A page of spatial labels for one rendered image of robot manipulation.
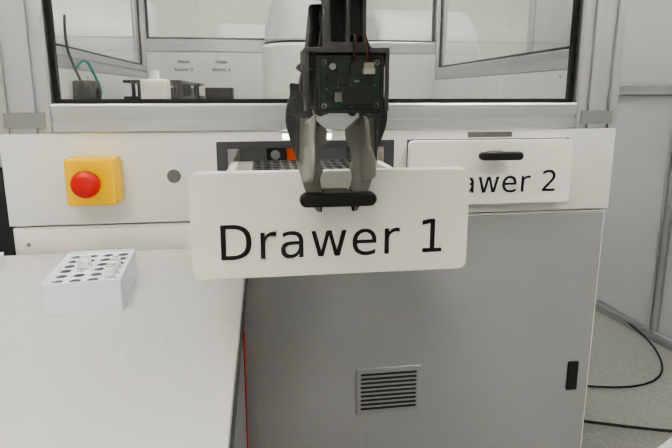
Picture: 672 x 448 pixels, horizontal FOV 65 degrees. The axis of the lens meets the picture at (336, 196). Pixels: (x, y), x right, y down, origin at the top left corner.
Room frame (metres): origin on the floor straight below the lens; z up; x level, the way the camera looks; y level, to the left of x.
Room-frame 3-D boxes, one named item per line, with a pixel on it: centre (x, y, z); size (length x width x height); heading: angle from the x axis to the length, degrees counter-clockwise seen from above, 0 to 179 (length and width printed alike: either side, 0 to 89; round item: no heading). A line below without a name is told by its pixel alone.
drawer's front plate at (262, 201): (0.54, 0.00, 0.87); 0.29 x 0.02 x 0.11; 98
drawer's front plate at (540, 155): (0.90, -0.27, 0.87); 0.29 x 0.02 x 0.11; 98
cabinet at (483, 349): (1.34, 0.06, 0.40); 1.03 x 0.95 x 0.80; 98
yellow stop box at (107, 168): (0.79, 0.37, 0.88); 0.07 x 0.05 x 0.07; 98
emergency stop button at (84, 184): (0.76, 0.37, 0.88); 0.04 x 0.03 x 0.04; 98
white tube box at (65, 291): (0.62, 0.30, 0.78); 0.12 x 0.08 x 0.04; 13
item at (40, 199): (1.34, 0.07, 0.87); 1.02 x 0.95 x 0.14; 98
